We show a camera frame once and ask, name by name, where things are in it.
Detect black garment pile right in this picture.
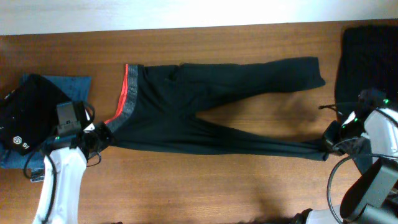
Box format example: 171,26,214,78
335,26,397,121

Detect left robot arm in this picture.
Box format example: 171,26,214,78
33,101,114,223

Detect folded blue jeans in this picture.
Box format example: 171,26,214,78
1,74,91,182

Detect black leggings red grey waistband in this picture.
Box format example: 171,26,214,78
104,56,330,162

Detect folded black shirt with logo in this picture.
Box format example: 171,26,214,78
1,74,70,156

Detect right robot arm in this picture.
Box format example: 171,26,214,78
291,89,397,223

